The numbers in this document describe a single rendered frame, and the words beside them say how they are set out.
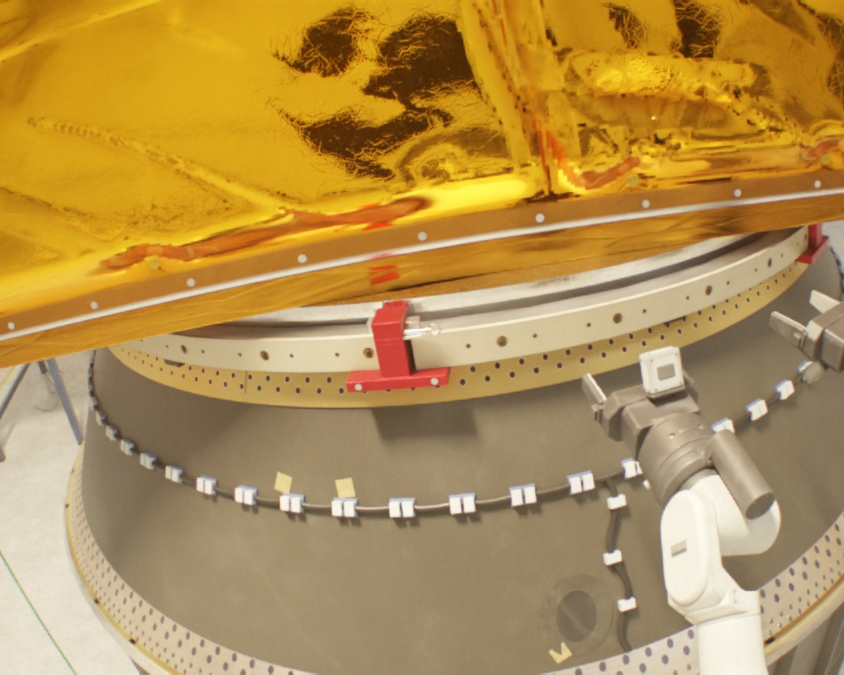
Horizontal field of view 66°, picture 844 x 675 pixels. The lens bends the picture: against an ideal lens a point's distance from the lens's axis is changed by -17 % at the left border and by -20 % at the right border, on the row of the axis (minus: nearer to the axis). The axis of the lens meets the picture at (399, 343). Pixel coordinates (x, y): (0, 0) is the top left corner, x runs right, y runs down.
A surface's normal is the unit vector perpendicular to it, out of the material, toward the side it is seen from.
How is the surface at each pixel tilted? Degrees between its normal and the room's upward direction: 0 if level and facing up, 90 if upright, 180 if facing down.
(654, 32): 90
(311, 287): 90
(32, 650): 0
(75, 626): 0
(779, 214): 90
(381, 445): 62
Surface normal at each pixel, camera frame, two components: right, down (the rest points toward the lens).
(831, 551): 0.22, -0.45
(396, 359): -0.14, 0.45
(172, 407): -0.59, -0.03
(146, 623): -0.55, -0.36
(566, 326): 0.09, 0.41
